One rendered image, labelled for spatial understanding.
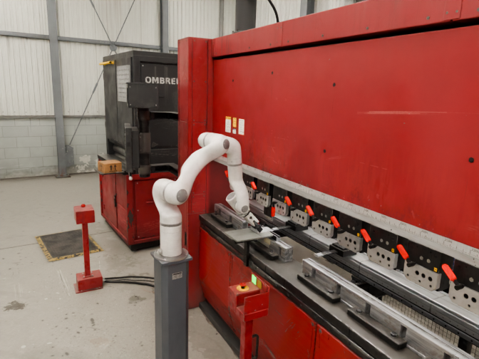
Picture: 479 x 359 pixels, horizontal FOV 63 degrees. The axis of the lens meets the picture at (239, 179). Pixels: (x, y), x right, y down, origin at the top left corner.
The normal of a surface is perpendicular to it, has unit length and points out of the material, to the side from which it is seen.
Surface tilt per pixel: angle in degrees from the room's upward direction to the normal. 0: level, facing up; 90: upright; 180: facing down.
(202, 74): 90
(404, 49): 90
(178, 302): 90
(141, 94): 90
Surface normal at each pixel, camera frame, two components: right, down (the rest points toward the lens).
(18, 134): 0.54, 0.20
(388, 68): -0.88, 0.07
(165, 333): -0.22, 0.21
